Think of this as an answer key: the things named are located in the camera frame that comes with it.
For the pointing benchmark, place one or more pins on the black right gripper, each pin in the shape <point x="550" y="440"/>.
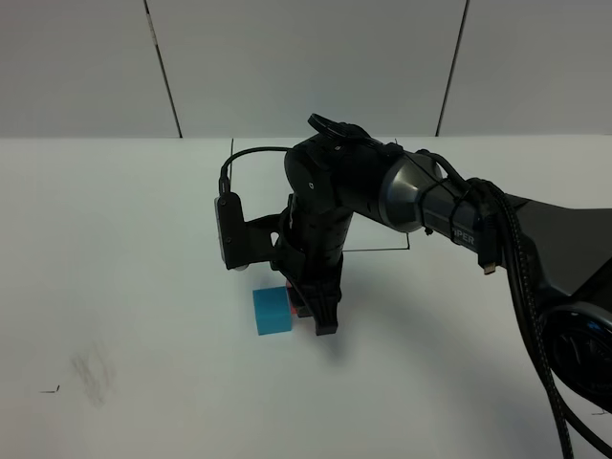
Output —
<point x="310" y="246"/>

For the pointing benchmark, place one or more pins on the blue cube block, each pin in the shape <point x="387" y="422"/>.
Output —
<point x="271" y="311"/>

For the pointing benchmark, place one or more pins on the red cube block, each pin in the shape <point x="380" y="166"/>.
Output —
<point x="290" y="310"/>

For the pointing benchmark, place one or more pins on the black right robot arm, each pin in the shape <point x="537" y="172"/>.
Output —
<point x="559" y="258"/>

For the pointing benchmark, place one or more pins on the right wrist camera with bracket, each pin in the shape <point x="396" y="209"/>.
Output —
<point x="243" y="243"/>

